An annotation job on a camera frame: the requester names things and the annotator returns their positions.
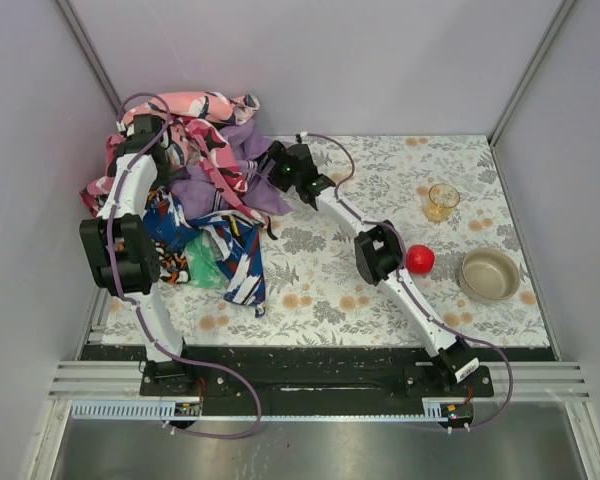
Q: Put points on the orange black camouflage cloth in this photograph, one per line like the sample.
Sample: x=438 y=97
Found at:
x=173 y=264

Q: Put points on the pink camouflage cloth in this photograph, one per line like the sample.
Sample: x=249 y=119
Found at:
x=201 y=146

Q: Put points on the aluminium corner post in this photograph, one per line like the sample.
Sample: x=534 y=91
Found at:
x=78 y=32
x=558 y=22

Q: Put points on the green white cloth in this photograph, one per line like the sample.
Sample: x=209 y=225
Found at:
x=201 y=258

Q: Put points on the amber drinking glass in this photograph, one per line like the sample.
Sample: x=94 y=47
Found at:
x=441 y=201

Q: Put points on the white slotted cable duct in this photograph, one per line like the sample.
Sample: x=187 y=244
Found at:
x=171 y=411

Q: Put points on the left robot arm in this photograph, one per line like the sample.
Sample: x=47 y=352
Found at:
x=123 y=259

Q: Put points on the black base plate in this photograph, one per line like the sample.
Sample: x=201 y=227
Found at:
x=330 y=380

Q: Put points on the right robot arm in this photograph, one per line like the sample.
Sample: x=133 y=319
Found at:
x=379 y=252

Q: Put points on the blue white patterned cloth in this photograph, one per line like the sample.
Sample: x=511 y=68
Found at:
x=236 y=238

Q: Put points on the red apple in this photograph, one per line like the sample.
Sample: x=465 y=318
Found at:
x=420 y=260

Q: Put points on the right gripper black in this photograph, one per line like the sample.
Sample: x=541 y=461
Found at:
x=273 y=157

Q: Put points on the right aluminium corner post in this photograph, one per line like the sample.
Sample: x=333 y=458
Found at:
x=558 y=22

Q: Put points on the floral table mat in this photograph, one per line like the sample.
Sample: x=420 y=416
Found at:
x=315 y=296

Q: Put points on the salmon whale print cloth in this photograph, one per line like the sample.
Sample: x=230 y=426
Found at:
x=212 y=107

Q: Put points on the left aluminium corner post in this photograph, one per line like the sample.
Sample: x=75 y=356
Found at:
x=78 y=32

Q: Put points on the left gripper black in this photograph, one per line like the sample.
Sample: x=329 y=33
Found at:
x=143 y=124

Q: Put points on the beige metal bowl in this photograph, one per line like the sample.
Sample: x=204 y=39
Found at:
x=488 y=276

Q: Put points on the aluminium front rail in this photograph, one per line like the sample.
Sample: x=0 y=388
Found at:
x=533 y=381

